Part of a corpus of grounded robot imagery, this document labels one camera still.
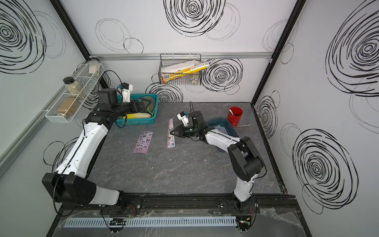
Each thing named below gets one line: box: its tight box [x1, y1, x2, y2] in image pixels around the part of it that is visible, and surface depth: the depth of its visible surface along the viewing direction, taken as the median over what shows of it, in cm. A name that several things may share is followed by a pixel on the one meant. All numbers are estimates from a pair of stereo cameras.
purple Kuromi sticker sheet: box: [133, 131, 153, 154], surface depth 98 cm
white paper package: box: [160, 60, 202, 74], surface depth 91 cm
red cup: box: [227, 106, 244, 127], surface depth 105 cm
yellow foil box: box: [161, 61, 211, 84], surface depth 86 cm
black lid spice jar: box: [63, 76, 83, 96], surface depth 72 cm
